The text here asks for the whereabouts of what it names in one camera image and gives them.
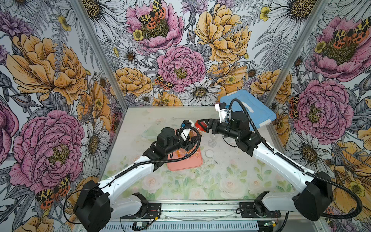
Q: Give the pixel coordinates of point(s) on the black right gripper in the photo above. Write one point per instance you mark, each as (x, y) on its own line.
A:
(210, 123)

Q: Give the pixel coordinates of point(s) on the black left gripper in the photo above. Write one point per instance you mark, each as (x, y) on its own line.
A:
(189, 144)

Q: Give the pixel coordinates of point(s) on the red jar lid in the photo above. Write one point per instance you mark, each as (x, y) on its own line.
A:
(201, 126)

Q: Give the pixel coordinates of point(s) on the red lid candy jar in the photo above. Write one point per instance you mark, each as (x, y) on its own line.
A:
(192, 136)

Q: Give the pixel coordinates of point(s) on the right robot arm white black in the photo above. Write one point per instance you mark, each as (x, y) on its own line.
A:
(311, 196)

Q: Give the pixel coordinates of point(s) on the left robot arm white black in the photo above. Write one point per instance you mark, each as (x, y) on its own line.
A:
(96, 203)

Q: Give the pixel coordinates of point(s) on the lollipop candies pile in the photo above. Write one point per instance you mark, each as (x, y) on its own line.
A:
(182, 153)

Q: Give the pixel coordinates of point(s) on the pink plastic tray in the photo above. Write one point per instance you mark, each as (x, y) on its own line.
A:
(184, 164)

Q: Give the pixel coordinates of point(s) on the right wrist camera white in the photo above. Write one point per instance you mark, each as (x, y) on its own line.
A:
(223, 112)

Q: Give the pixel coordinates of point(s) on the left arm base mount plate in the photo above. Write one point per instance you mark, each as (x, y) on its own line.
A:
(145, 209)

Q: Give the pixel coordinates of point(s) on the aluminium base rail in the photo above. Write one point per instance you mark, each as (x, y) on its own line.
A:
(210, 216)

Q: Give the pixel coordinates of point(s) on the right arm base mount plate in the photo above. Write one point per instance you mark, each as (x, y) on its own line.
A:
(256, 209)

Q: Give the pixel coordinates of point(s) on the aluminium corner post right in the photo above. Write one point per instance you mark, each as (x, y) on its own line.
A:
(312, 22)

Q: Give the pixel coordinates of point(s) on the aluminium corner post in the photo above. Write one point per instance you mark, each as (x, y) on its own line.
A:
(312, 22)
(94, 41)

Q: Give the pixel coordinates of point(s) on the aluminium corner post left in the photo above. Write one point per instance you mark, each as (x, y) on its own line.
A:
(94, 41)

